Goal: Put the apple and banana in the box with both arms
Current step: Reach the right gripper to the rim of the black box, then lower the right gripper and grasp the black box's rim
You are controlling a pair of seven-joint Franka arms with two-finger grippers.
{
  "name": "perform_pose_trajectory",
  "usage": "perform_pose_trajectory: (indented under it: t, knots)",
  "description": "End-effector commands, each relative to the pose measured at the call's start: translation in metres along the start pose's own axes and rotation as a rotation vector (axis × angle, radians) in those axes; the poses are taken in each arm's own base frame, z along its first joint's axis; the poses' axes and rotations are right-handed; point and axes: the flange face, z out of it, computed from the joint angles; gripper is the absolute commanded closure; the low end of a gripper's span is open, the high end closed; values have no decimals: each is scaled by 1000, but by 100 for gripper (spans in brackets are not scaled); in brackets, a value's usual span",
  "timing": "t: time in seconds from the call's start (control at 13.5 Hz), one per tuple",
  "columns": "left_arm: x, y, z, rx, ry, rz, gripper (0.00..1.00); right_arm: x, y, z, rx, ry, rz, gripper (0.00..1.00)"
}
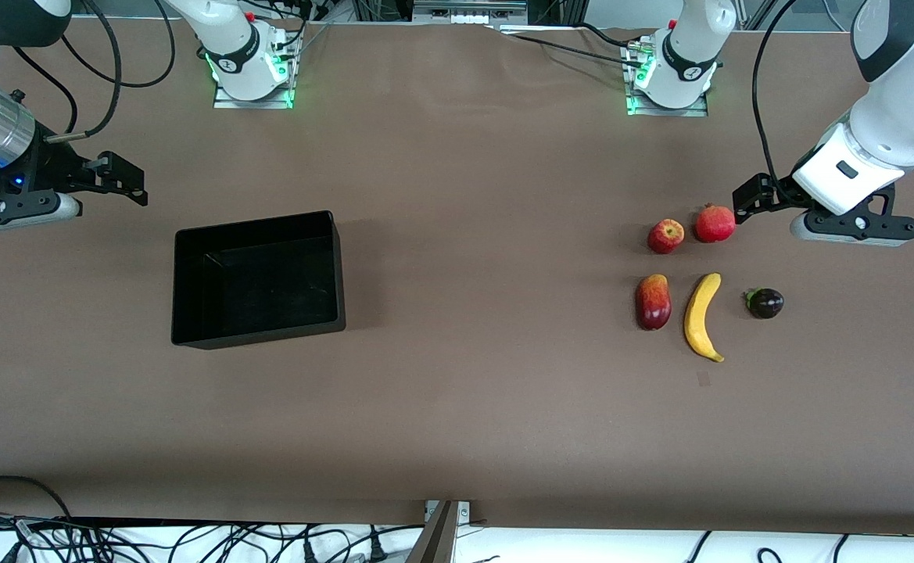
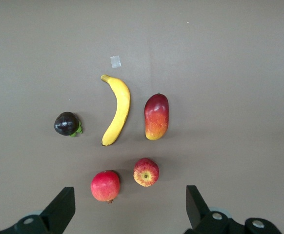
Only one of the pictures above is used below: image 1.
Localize black cable on table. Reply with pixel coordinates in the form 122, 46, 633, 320
496, 23, 649, 59

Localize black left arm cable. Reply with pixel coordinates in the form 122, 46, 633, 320
751, 0, 800, 187

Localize white power strip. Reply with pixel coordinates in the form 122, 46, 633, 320
412, 0, 529, 26

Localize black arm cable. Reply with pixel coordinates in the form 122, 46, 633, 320
751, 0, 800, 187
3, 0, 177, 145

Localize dark purple eggplant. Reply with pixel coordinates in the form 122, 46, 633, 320
744, 287, 785, 320

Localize black plastic box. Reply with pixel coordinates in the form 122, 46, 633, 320
171, 210, 346, 350

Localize yellow banana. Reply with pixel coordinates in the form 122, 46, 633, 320
683, 272, 726, 364

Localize curved black cable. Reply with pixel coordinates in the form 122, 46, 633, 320
0, 475, 74, 521

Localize red pomegranate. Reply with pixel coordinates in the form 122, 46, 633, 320
695, 203, 737, 244

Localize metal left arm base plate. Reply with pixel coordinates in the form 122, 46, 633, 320
626, 90, 710, 118

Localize grey metal bracket beam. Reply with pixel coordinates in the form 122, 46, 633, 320
406, 500, 473, 563

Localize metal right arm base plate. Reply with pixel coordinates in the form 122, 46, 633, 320
213, 78, 296, 110

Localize red yellow apple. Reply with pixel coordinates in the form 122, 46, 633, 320
647, 218, 686, 255

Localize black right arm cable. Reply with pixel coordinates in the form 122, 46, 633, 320
3, 0, 177, 145

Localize red orange mango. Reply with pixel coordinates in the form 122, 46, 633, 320
635, 274, 673, 332

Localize tangled black floor cables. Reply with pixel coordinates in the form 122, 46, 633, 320
0, 512, 426, 563

